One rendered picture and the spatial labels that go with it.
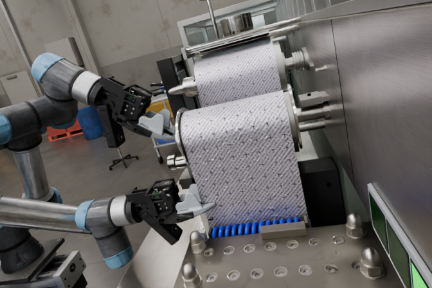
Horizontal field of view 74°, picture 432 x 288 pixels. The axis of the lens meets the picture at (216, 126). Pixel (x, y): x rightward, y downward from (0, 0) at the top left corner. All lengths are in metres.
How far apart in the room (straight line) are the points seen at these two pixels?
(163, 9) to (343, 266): 8.31
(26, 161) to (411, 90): 1.20
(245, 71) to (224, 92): 0.09
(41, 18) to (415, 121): 10.13
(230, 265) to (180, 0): 8.13
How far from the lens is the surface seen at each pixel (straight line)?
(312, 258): 0.62
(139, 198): 0.74
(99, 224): 0.81
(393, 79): 0.29
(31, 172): 1.30
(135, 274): 0.94
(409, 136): 0.29
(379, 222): 0.43
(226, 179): 0.67
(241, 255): 0.65
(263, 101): 0.63
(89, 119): 7.50
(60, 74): 0.75
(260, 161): 0.64
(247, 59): 0.83
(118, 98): 0.68
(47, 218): 0.94
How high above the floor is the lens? 1.45
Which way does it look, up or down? 16 degrees down
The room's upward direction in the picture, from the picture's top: 15 degrees counter-clockwise
